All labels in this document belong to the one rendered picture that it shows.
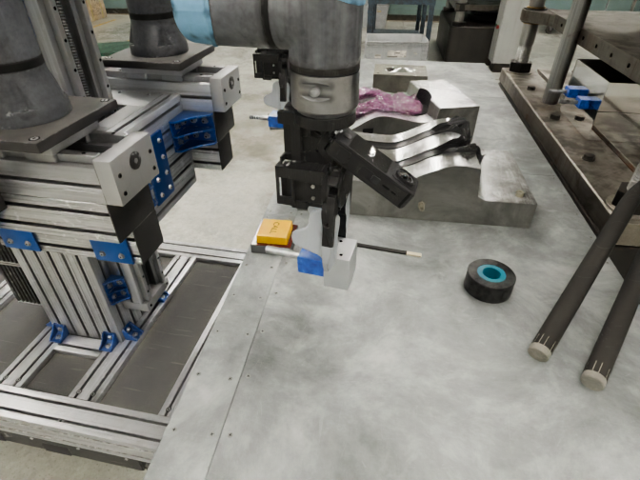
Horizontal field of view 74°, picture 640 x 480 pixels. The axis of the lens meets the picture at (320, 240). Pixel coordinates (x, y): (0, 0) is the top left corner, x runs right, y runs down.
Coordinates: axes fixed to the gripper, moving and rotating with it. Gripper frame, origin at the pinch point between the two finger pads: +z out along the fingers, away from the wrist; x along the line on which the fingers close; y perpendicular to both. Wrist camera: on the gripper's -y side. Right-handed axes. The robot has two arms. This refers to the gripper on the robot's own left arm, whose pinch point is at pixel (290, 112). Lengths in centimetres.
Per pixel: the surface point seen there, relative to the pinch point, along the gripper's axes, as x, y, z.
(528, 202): 16, -54, 9
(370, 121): -15.8, -18.2, 6.6
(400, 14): -716, 12, 85
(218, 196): -106, 79, 95
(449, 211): 17.2, -39.3, 12.3
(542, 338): 50, -52, 12
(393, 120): -18.2, -24.2, 6.7
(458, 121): -3.9, -39.8, 0.3
